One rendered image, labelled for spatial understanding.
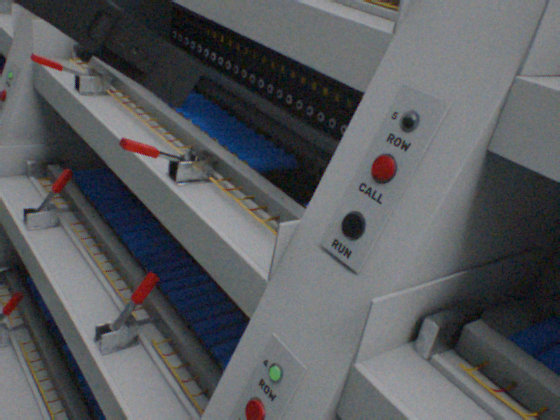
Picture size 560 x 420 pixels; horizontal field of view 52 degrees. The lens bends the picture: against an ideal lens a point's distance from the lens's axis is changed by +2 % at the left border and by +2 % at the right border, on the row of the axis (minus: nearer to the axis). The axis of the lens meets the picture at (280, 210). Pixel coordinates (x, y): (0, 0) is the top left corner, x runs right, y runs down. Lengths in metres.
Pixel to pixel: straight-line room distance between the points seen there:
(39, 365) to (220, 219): 0.47
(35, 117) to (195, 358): 0.51
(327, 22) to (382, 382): 0.26
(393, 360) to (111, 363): 0.33
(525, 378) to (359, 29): 0.26
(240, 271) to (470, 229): 0.18
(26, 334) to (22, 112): 0.33
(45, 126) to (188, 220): 0.49
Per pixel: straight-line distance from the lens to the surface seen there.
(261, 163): 0.59
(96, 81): 0.79
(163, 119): 0.68
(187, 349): 0.61
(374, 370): 0.38
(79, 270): 0.76
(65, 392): 0.83
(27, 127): 0.97
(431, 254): 0.38
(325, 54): 0.46
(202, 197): 0.54
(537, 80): 0.35
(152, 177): 0.59
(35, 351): 0.92
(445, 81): 0.37
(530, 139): 0.35
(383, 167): 0.37
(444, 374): 0.40
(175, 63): 0.36
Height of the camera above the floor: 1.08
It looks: 13 degrees down
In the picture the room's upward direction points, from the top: 26 degrees clockwise
